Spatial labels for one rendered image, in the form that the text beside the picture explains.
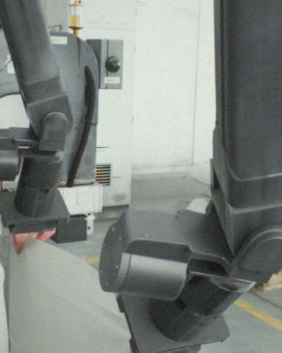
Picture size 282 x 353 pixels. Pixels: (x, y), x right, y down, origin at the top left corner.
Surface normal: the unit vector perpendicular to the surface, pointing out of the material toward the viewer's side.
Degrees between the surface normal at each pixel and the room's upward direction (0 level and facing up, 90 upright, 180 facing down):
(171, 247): 119
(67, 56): 90
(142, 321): 45
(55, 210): 30
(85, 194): 90
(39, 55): 96
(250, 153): 108
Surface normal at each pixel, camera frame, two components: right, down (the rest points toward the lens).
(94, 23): 0.47, 0.17
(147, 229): 0.29, -0.78
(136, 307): 0.39, -0.59
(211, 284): -0.47, 0.54
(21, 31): 0.27, 0.42
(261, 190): 0.10, 0.62
